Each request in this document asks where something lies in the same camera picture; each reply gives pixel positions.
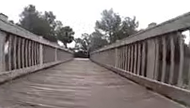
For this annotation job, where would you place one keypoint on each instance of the wooden bridge railing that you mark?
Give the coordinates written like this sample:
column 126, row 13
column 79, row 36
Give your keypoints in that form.
column 24, row 33
column 158, row 32

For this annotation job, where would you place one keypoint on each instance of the cluster of dark trees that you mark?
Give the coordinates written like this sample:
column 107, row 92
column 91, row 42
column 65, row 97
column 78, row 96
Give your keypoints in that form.
column 111, row 24
column 35, row 22

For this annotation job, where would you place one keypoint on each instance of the wooden bridge deck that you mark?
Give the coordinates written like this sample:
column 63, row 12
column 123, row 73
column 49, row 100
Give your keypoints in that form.
column 79, row 88

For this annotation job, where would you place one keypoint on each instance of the pale concrete path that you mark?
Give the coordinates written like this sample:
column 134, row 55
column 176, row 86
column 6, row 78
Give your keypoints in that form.
column 81, row 58

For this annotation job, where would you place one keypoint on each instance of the palm tree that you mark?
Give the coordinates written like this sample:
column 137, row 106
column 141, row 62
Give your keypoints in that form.
column 66, row 33

